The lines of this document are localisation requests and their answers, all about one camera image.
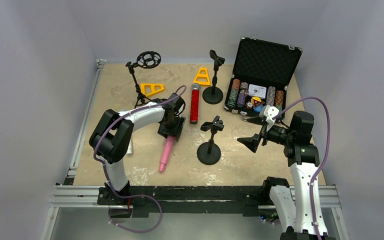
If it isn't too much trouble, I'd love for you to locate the pink microphone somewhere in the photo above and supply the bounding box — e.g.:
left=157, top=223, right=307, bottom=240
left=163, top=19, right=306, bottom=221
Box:
left=158, top=135, right=176, bottom=173

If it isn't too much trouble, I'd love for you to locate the black round-base clip stand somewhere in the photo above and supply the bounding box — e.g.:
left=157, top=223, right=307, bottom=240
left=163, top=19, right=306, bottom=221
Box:
left=196, top=115, right=224, bottom=166

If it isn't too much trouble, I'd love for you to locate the white microphone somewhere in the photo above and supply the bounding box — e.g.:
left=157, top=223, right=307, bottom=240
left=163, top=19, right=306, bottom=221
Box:
left=126, top=139, right=133, bottom=156

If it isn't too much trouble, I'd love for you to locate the black tripod shock-mount stand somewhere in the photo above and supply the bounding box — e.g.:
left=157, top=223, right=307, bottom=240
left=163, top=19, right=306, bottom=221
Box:
left=125, top=50, right=162, bottom=109

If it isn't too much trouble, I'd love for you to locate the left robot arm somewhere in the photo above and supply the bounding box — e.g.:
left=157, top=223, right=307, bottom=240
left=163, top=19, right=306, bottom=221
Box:
left=89, top=93, right=186, bottom=199

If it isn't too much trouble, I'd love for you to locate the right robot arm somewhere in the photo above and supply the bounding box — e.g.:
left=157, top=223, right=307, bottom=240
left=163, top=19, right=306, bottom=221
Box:
left=238, top=106, right=331, bottom=240

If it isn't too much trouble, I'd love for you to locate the black round-base stand rear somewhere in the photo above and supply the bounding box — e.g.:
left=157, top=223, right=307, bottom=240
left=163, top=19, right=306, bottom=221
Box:
left=202, top=49, right=225, bottom=105

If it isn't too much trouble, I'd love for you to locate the red glitter microphone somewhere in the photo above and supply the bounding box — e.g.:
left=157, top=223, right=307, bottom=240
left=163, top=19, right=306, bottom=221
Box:
left=189, top=83, right=201, bottom=125

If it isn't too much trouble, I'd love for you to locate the white card deck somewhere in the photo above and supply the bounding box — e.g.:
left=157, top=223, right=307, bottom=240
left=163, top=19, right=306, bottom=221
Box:
left=247, top=84, right=267, bottom=99

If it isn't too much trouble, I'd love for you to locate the yellow triangle block left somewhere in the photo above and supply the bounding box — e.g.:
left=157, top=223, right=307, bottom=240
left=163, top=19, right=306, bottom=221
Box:
left=140, top=83, right=165, bottom=98

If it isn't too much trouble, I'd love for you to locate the yellow triangle block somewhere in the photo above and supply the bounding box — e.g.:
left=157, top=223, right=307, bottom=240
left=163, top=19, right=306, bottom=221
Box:
left=140, top=83, right=165, bottom=98
left=193, top=67, right=211, bottom=87

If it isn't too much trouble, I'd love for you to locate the black poker chip case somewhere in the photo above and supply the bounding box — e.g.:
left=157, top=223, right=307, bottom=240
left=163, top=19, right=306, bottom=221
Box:
left=223, top=37, right=303, bottom=117

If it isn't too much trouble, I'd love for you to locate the yellow triangle block rear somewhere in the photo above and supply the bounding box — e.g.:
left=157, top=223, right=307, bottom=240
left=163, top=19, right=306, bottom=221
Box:
left=193, top=67, right=211, bottom=87

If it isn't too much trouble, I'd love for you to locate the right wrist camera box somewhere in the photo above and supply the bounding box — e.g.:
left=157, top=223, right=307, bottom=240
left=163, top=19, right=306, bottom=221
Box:
left=259, top=105, right=280, bottom=132

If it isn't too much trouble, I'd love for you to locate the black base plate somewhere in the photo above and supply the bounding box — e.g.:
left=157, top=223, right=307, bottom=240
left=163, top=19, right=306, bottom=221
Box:
left=97, top=185, right=279, bottom=222

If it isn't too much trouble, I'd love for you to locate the purple cable loop front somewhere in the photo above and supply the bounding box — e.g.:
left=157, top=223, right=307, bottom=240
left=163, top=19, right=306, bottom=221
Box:
left=108, top=194, right=164, bottom=234

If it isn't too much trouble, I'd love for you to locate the aluminium frame rail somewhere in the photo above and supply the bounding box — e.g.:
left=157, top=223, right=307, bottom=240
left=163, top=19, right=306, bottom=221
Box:
left=40, top=59, right=107, bottom=240

